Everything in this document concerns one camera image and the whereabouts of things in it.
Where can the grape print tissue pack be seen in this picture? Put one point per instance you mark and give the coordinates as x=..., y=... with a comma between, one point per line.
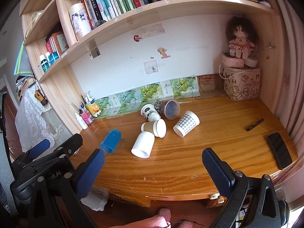
x=128, y=99
x=109, y=105
x=149, y=92

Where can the brown paper cup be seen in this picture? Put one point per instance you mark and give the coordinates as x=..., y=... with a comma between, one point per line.
x=148, y=127

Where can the person's pink trouser leg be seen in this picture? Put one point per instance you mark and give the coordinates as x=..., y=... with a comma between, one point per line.
x=137, y=222

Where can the yellow orange print pack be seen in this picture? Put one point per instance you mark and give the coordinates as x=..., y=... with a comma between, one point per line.
x=93, y=108

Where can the plain white cup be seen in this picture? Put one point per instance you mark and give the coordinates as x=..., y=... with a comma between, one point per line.
x=142, y=144

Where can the white round device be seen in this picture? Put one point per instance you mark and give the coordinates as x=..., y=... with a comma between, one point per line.
x=251, y=62

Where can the white paper sheet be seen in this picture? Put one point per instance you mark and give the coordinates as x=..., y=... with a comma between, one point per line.
x=95, y=200

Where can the white lace cloth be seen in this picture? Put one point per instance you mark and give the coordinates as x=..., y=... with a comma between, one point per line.
x=33, y=121

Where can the small white bottle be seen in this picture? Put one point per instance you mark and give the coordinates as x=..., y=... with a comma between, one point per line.
x=81, y=121

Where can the blue plastic cup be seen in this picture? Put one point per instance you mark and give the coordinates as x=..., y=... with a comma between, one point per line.
x=111, y=141

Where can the square paper sticker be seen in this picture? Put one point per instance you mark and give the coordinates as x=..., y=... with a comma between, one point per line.
x=151, y=68

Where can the row of books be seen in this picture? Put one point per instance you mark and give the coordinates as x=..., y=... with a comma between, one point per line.
x=123, y=0

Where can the brown wooden door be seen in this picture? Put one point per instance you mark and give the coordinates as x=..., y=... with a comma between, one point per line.
x=10, y=123

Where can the white leaf print cup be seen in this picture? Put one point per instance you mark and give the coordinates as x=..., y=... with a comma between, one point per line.
x=149, y=111

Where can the white capped teal bottle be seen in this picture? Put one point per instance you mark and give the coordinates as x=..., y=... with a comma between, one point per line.
x=44, y=63

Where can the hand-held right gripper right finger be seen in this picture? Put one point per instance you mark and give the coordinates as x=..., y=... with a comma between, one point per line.
x=217, y=171

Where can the grey checkered paper cup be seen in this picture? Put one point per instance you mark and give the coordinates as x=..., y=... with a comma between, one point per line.
x=186, y=123

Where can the brown haired rag doll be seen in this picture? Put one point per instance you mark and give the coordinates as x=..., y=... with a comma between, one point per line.
x=241, y=38

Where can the pink can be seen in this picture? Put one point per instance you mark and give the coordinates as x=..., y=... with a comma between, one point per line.
x=87, y=118

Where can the pink small box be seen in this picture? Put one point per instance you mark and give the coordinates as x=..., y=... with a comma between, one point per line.
x=232, y=61

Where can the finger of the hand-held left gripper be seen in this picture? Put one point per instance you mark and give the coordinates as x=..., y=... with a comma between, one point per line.
x=39, y=147
x=71, y=143

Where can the pink curtain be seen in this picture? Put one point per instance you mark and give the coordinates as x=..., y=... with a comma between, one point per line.
x=293, y=76

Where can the orange book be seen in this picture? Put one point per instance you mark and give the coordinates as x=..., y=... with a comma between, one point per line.
x=59, y=41

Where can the white printed canister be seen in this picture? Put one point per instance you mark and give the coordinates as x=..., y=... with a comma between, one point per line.
x=79, y=21

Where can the yellow pony sticker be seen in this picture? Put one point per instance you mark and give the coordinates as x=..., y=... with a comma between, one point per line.
x=163, y=52

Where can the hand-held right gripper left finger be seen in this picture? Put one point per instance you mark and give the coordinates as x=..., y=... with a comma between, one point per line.
x=90, y=173

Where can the brown printed card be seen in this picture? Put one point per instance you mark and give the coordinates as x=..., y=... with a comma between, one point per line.
x=210, y=85

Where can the red book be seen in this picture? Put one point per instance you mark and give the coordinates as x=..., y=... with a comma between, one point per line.
x=49, y=45

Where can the taped paper note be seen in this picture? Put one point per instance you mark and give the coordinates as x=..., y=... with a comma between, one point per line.
x=152, y=30

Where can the wooden bookshelf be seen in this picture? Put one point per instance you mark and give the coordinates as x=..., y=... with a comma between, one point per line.
x=166, y=7

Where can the black smartphone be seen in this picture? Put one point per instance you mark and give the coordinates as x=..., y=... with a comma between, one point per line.
x=279, y=150

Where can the clear dark lidded cup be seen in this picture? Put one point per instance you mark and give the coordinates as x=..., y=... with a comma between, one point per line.
x=169, y=109

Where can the pink slipper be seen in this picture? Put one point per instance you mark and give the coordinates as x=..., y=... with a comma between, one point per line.
x=184, y=224
x=165, y=214

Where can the black marker pen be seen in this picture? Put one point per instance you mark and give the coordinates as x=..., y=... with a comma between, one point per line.
x=255, y=124

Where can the red wall sticker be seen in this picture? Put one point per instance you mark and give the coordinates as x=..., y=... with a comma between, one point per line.
x=136, y=38

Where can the beige printed storage box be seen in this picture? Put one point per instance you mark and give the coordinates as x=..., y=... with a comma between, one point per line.
x=242, y=83

